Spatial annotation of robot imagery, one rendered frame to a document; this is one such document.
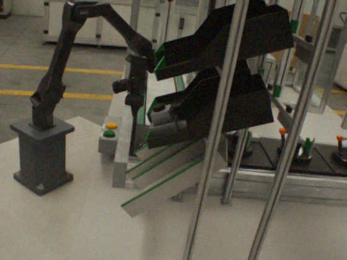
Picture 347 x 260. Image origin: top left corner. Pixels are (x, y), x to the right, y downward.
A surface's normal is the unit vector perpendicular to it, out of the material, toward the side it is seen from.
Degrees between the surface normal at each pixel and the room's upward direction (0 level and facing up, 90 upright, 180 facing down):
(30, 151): 90
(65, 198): 0
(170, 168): 90
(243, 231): 0
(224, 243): 0
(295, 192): 90
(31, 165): 90
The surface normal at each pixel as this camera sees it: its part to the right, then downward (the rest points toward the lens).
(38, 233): 0.14, -0.89
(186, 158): -0.12, 0.41
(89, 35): 0.21, 0.45
